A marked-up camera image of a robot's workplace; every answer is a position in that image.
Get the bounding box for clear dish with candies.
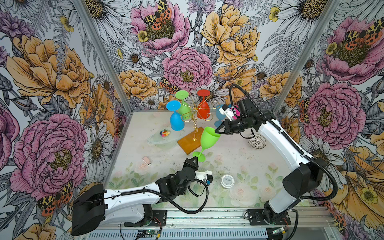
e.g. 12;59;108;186
147;129;184;145

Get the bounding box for cyan wine glass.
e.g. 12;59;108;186
166;101;185;131

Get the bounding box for orange wooden rack base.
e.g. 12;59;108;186
177;127;204;155

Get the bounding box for white mesh sink strainer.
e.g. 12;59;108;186
248;134;267;150

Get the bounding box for green wine glass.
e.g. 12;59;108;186
175;90;192;122
193;127;221;162

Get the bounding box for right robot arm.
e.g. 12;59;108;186
214;84;339;240

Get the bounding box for aluminium front rail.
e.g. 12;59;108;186
77;207;343;240

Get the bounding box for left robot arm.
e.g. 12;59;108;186
72;157;213;237

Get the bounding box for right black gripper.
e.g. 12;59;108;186
214;115;253;136

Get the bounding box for gold wire glass rack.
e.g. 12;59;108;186
184;96;214;131

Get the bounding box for magenta wine glass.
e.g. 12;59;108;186
232;105;241;119

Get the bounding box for white round jar lid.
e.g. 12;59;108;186
220;174;235;189

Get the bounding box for red wine glass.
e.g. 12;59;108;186
197;89;210;120

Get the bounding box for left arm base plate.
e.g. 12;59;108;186
124;210;168;227

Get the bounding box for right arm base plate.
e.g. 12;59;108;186
243;209;291;226

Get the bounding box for small pink white object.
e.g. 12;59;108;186
143;156;152;166

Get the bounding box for light blue wine glass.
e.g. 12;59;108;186
215;105;228;128

